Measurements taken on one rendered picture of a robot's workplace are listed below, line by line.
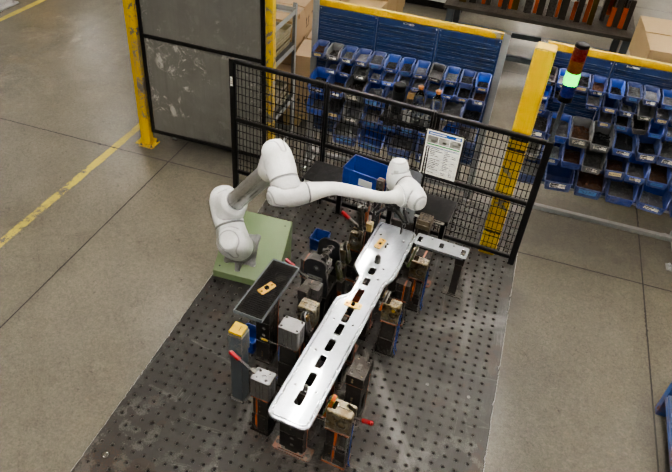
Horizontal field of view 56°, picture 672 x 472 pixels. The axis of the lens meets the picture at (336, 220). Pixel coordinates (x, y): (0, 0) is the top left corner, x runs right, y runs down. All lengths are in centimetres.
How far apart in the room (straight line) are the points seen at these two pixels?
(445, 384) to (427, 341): 27
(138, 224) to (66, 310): 95
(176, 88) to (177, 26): 55
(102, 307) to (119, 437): 165
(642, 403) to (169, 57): 425
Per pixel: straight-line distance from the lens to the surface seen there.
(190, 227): 503
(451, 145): 355
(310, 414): 263
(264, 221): 352
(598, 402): 435
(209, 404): 304
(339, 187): 291
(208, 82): 538
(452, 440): 302
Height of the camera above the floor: 318
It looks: 39 degrees down
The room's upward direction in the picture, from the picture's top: 5 degrees clockwise
